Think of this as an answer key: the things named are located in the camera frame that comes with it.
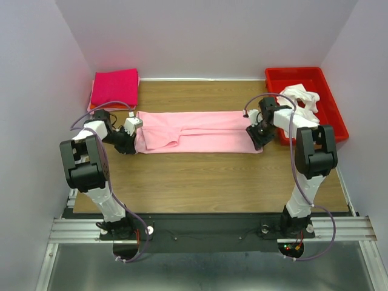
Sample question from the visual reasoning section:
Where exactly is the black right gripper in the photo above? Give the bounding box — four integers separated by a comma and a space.
246, 119, 277, 150

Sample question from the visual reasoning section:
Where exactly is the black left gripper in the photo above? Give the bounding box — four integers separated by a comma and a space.
102, 126, 136, 155

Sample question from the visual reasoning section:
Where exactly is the light pink t-shirt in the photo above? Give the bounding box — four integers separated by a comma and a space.
135, 111, 263, 154

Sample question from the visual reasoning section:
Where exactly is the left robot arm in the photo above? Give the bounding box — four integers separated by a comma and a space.
59, 110, 142, 239

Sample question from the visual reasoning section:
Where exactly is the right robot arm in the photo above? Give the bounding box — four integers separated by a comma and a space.
243, 93, 338, 239

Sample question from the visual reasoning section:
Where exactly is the white crumpled t-shirt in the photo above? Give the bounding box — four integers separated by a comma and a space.
280, 84, 320, 124

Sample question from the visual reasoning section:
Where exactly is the folded orange t-shirt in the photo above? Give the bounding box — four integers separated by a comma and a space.
87, 103, 129, 111

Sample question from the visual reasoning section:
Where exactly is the red plastic bin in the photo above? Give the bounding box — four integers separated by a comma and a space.
265, 67, 349, 142

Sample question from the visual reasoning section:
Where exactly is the folded magenta t-shirt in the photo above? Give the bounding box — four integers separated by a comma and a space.
90, 69, 140, 106

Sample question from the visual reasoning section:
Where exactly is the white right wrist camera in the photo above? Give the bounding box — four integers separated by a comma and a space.
243, 109, 263, 126

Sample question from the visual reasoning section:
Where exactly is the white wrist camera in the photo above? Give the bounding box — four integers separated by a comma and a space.
243, 109, 263, 126
123, 117, 143, 136

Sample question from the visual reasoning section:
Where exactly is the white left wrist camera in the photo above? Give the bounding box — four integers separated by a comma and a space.
123, 117, 143, 136

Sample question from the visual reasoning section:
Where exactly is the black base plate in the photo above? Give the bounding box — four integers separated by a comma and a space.
96, 213, 315, 256

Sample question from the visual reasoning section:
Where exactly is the aluminium frame rail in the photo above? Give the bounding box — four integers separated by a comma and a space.
49, 216, 376, 244

